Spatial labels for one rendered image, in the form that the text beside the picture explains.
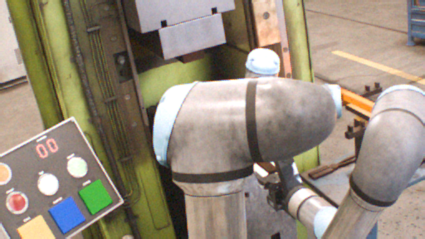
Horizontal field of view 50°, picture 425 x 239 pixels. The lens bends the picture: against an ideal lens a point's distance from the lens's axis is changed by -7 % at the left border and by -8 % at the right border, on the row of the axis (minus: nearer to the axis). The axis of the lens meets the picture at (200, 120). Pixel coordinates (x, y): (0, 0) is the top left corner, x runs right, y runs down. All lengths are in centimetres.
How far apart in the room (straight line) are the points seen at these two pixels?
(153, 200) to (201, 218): 107
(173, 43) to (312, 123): 84
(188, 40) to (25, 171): 60
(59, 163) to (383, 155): 85
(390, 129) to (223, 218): 32
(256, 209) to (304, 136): 106
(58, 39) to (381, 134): 100
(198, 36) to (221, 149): 84
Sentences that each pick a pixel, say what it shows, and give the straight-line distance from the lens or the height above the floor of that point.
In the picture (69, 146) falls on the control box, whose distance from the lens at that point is 134.
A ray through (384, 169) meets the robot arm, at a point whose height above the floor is 123.
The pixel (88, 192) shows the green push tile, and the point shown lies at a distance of 132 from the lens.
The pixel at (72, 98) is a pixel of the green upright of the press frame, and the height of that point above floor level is 120.
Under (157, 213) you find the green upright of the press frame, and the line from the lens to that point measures 177.
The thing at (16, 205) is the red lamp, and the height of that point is 109.
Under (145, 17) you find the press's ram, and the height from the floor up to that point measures 141.
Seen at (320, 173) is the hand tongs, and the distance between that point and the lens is 173.
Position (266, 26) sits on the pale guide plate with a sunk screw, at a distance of 168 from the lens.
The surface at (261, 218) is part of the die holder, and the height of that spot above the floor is 65.
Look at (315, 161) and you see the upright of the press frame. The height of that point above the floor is 64.
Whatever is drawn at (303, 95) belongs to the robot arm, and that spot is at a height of 141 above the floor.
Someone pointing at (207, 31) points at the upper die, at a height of 132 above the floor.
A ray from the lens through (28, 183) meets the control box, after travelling 128.
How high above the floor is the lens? 166
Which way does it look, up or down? 24 degrees down
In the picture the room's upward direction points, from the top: 11 degrees counter-clockwise
